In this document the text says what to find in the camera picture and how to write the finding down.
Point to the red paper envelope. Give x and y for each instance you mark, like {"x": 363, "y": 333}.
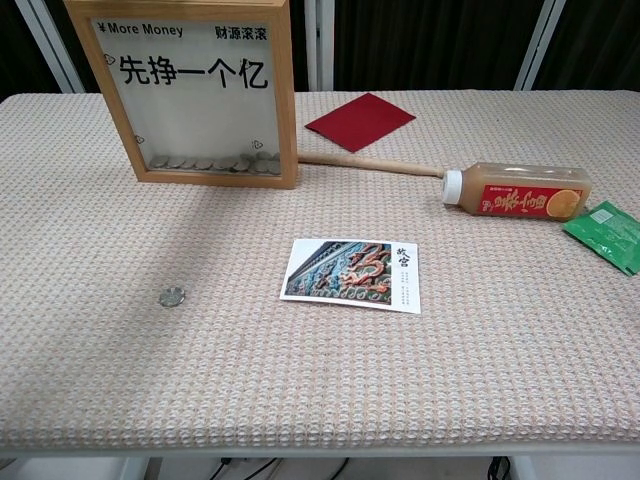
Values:
{"x": 360, "y": 122}

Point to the dragon picture postcard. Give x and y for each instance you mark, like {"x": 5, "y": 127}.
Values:
{"x": 350, "y": 275}

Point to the brown juice bottle red label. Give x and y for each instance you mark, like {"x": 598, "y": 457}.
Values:
{"x": 515, "y": 192}

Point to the white frame post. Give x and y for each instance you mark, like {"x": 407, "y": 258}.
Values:
{"x": 535, "y": 45}
{"x": 50, "y": 45}
{"x": 320, "y": 45}

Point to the silver coin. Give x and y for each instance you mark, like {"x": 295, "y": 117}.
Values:
{"x": 172, "y": 297}

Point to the green foil packet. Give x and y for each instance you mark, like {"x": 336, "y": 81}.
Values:
{"x": 607, "y": 235}

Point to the wooden stick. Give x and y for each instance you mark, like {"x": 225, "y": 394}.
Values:
{"x": 370, "y": 164}

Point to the wooden frame coin box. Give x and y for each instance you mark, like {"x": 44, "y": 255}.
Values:
{"x": 200, "y": 125}

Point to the beige woven tablecloth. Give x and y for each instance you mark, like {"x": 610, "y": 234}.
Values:
{"x": 350, "y": 375}

